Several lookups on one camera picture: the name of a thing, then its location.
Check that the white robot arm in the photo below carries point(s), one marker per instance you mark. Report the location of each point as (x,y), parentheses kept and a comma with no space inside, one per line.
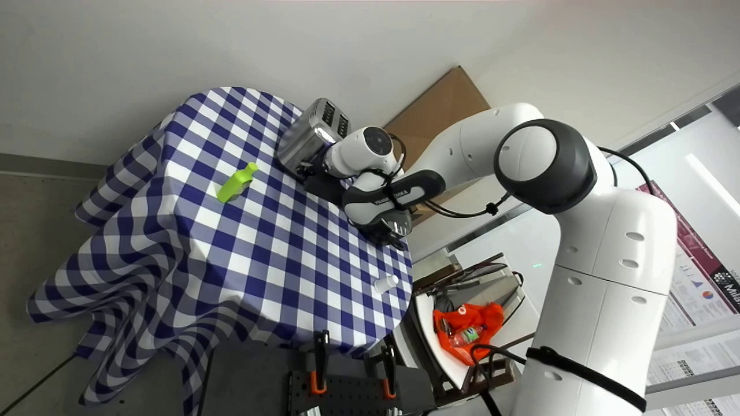
(613,266)

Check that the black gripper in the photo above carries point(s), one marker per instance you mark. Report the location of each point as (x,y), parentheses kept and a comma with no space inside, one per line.
(319,181)

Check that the small white bottle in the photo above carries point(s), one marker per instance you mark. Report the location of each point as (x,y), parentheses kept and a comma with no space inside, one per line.
(384,286)

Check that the green plastic bottle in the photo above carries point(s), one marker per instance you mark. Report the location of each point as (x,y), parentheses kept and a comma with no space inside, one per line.
(237,184)

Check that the silver toaster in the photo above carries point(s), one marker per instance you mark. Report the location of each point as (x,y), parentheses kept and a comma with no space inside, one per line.
(317,128)

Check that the black pot with lid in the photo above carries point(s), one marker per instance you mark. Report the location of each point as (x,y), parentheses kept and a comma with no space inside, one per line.
(394,226)

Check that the white shelf board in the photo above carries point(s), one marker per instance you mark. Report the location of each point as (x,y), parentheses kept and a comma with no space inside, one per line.
(480,288)

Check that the blue white checkered tablecloth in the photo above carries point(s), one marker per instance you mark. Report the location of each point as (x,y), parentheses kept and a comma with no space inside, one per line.
(170,270)

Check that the large cardboard box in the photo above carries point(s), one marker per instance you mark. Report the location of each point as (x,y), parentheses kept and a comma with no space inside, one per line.
(452,99)

